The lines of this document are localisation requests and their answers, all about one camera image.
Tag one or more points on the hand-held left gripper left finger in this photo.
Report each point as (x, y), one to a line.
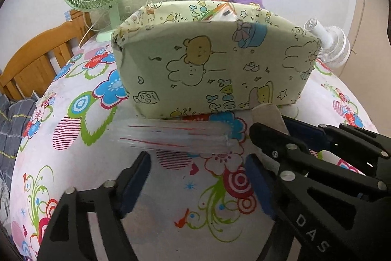
(134, 184)

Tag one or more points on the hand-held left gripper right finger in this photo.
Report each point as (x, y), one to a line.
(258, 187)

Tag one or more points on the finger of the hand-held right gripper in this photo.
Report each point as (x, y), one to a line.
(275, 138)
(305, 131)

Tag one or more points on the beige paper piece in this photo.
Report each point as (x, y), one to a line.
(268, 115)

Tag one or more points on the transparent plastic packet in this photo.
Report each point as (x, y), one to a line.
(171, 135)

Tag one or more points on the cartoon printed storage box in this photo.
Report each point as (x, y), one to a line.
(213, 77)

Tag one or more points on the orange packet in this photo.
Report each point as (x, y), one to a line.
(209, 14)

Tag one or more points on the white pink printed packet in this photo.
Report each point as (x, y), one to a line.
(333, 158)

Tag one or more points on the floral tablecloth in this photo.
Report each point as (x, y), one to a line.
(171, 203)

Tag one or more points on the white standing fan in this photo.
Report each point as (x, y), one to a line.
(336, 47)

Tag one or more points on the beige door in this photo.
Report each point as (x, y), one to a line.
(372, 50)

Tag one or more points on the grey plaid blanket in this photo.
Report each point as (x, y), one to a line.
(15, 120)

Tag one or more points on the wooden headboard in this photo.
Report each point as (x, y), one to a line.
(30, 65)

